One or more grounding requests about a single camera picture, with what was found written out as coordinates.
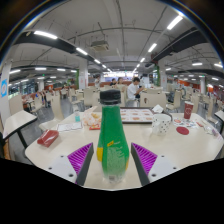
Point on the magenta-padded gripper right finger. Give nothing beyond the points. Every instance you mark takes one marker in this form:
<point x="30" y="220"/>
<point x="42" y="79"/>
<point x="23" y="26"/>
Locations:
<point x="145" y="159"/>

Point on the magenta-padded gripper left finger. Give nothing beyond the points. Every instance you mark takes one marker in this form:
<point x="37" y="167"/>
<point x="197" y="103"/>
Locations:
<point x="80" y="158"/>

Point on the green drink bottle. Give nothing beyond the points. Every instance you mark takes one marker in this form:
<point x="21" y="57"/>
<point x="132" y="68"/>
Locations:
<point x="112" y="143"/>

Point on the white paper slip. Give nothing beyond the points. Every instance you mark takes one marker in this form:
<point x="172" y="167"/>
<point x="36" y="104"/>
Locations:
<point x="69" y="126"/>

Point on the white polka-dot mug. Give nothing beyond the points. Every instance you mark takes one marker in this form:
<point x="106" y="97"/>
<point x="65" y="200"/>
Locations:
<point x="161" y="125"/>

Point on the red pouch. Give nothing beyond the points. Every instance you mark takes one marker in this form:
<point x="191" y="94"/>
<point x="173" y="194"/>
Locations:
<point x="48" y="137"/>

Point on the small clear bottle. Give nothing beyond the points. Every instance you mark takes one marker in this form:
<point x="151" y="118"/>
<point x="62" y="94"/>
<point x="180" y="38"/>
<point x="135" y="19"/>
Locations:
<point x="77" y="117"/>

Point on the snack bag with fries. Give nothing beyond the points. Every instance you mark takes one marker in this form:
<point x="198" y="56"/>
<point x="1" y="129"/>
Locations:
<point x="91" y="118"/>

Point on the brown food tray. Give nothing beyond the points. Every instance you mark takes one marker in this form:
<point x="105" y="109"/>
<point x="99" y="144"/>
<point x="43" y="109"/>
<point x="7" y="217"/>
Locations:
<point x="136" y="115"/>

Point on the flat round red coaster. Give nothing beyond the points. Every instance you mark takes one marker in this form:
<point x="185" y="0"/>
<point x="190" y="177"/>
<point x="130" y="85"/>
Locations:
<point x="182" y="130"/>

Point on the crumpled white napkin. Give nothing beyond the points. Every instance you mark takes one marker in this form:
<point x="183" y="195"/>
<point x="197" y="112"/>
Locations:
<point x="158" y="109"/>

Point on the colourful sticker sheet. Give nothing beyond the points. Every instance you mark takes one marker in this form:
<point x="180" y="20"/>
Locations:
<point x="190" y="123"/>

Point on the beige chairs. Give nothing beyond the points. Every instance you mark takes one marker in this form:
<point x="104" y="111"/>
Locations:
<point x="153" y="99"/>

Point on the red paper cup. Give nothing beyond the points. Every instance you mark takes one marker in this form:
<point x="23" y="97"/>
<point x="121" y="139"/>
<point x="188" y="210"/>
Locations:
<point x="188" y="110"/>

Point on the person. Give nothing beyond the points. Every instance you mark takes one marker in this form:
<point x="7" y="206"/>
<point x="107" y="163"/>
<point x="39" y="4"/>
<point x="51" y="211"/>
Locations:
<point x="133" y="90"/>

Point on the white black-edged side table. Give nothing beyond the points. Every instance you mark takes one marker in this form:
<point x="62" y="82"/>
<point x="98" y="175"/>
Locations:
<point x="220" y="116"/>
<point x="18" y="121"/>

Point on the clear plastic bag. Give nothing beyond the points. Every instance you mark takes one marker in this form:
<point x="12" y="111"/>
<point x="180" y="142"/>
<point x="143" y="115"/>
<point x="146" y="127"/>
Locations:
<point x="211" y="130"/>

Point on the ceiling air conditioner unit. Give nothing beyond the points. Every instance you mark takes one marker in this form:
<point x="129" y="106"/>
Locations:
<point x="100" y="45"/>

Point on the ceiling lights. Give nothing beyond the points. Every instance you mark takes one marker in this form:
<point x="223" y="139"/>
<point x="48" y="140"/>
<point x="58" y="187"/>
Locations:
<point x="45" y="34"/>

